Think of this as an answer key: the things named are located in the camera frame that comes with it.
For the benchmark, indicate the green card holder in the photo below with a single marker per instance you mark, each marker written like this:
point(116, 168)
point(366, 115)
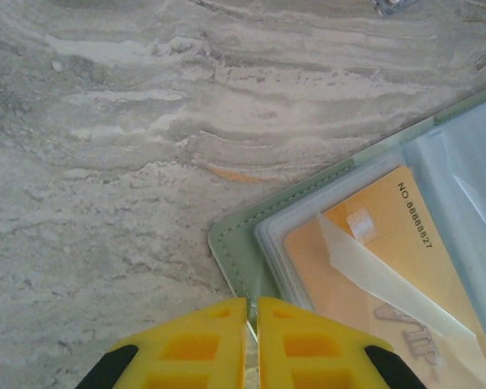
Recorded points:
point(243, 251)

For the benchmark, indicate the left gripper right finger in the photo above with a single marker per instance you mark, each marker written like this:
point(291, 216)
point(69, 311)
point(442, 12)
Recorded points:
point(275, 356)

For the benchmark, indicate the gold VIP card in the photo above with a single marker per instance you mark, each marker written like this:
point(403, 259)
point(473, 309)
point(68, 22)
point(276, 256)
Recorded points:
point(389, 251)

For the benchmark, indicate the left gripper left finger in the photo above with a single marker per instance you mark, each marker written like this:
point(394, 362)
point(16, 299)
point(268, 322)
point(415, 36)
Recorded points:
point(227, 344)

